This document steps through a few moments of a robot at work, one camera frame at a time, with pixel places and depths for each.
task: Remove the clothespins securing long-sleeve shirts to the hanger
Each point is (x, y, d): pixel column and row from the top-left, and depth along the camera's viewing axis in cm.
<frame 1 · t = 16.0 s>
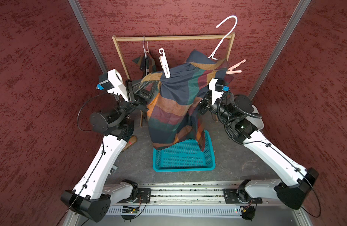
left hand: (158, 80, 39), fingers closed
right hand: (187, 94, 55), fingers closed
teal plastic basket: (185, 155, 90), point 2 cm above the table

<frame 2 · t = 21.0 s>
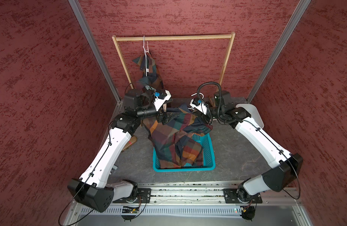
left hand: (173, 108, 65), fingers open
right hand: (193, 114, 75), fingers closed
plaid long-sleeve shirt: (178, 142, 78), point 18 cm above the table
the other named things where they were.

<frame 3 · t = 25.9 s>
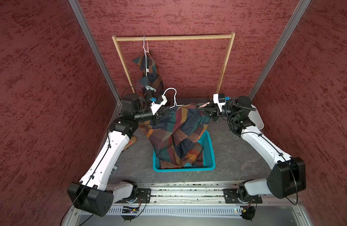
left hand: (169, 111, 67), fingers closed
right hand: (197, 108, 67), fingers closed
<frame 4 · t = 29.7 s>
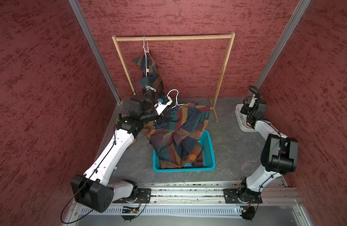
left hand: (170, 111, 71), fingers closed
right hand: (244, 105, 94), fingers closed
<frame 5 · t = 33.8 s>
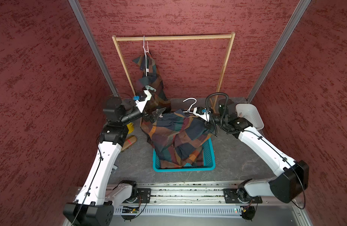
left hand: (157, 103, 63), fingers open
right hand: (194, 117, 75), fingers closed
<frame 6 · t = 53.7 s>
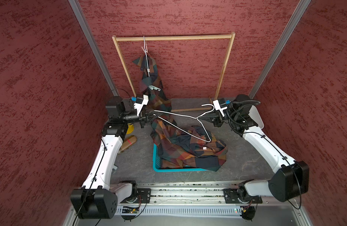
left hand: (160, 115, 64), fingers closed
right hand: (197, 119, 64), fingers closed
plaid long-sleeve shirt: (190, 146, 81), point 14 cm above the table
the other named things where they were.

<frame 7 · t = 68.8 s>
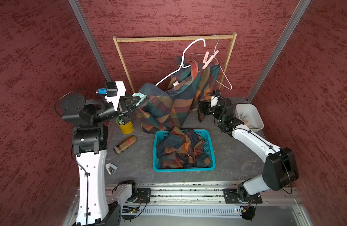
left hand: (145, 100, 47), fingers closed
right hand: (203, 103, 84), fingers open
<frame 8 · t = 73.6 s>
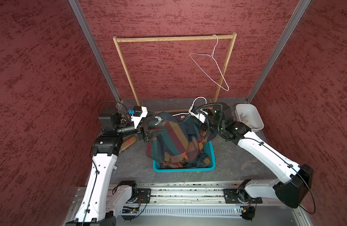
left hand: (157, 124, 61), fingers open
right hand: (193, 117, 74), fingers closed
plaid shirt on rack: (182, 144, 69), point 25 cm above the table
